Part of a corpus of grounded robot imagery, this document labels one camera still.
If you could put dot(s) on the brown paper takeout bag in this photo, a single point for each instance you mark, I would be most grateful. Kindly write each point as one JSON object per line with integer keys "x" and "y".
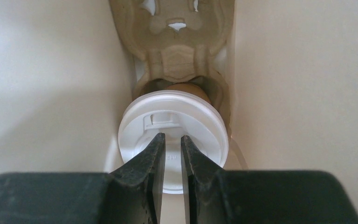
{"x": 66, "y": 79}

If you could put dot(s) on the single paper coffee cup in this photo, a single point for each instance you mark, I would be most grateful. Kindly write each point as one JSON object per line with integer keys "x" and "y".
{"x": 189, "y": 88}

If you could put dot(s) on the single cardboard cup carrier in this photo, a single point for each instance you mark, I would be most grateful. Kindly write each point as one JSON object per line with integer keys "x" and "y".
{"x": 178, "y": 43}

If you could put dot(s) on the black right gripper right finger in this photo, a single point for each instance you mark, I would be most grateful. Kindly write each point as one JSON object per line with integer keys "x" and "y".
{"x": 217, "y": 196}

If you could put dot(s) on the white plastic cup lid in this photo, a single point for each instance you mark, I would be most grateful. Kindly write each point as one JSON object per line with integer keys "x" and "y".
{"x": 174, "y": 113}

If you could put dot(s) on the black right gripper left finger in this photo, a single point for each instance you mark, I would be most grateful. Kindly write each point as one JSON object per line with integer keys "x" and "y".
{"x": 132, "y": 194}

